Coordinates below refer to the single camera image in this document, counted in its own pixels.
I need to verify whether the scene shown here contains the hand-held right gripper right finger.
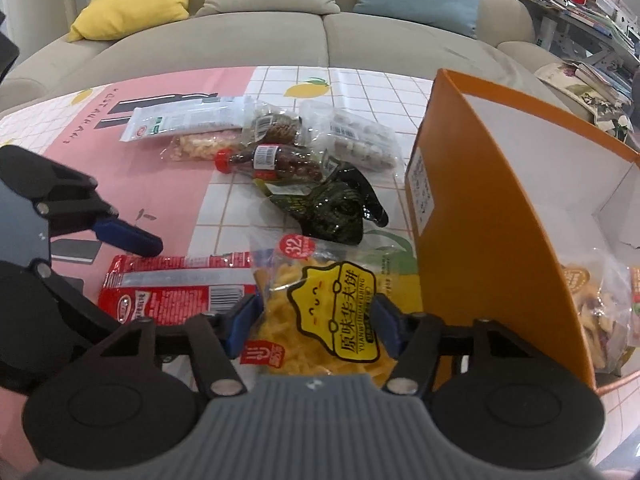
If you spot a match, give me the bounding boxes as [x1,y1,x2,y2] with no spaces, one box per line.
[369,293,546,397]

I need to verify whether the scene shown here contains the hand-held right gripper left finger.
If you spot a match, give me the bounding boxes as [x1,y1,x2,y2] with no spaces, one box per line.
[87,294,264,397]

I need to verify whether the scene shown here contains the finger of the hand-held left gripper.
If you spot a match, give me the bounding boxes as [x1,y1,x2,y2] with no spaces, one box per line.
[30,259,132,348]
[34,187,164,259]

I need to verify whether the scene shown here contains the yellow waffle snack bag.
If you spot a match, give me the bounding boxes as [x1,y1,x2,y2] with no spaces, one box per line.
[247,232,426,387]

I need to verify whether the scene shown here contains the red snack packet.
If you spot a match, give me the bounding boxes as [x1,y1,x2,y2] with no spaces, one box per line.
[97,254,258,323]

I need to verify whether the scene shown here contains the clear bag of pale puffs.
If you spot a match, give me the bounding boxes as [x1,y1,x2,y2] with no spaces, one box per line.
[162,130,246,163]

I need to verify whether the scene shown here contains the white green-label snack packet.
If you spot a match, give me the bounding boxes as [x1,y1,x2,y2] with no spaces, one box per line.
[120,96,256,143]

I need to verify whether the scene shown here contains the dark green seaweed packet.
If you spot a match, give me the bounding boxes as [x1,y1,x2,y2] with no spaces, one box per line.
[252,162,390,246]

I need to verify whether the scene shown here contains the orange cardboard box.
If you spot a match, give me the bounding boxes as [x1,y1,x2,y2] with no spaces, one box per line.
[404,68,640,391]

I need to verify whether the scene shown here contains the brown nuts packet red end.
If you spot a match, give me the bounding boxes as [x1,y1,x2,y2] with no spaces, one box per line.
[215,143,326,183]

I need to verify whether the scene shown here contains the clear bag of walnuts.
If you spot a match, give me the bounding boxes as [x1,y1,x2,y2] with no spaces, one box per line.
[242,102,306,148]

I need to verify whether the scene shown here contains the clear bag of dried chips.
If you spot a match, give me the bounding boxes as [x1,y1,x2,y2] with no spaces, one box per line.
[560,250,640,376]

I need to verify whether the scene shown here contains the pink white printed tablecloth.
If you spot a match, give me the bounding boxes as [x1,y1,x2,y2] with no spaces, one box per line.
[0,66,640,466]

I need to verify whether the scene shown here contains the clear bag of white balls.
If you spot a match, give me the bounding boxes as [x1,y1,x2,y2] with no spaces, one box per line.
[300,100,403,173]

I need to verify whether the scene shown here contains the beige sofa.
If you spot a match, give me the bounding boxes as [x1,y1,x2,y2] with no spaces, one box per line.
[0,0,596,121]

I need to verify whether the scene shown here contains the yellow pillow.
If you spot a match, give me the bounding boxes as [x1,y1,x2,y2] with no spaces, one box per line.
[67,0,192,43]

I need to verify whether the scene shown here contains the stack of magazines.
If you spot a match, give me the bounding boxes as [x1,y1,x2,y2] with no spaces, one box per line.
[535,57,640,146]

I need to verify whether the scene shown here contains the white desk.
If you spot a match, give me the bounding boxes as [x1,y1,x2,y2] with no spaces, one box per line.
[530,2,640,68]

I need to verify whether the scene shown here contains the cluttered desk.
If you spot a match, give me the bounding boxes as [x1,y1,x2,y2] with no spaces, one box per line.
[507,0,640,46]

